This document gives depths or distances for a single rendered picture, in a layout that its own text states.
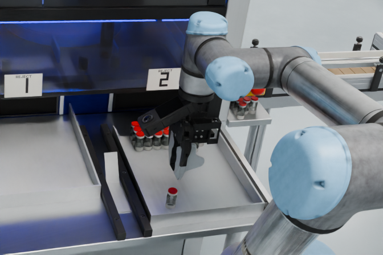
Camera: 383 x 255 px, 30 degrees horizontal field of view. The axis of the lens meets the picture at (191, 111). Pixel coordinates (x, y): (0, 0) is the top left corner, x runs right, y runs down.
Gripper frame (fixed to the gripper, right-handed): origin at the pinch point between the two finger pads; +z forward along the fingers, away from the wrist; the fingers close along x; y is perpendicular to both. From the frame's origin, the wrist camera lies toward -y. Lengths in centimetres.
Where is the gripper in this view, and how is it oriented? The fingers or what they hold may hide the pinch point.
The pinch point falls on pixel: (173, 169)
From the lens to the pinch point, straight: 151.0
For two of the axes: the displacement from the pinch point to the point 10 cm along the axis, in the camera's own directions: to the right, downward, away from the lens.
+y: 9.3, -0.5, 3.5
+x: -3.2, -5.3, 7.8
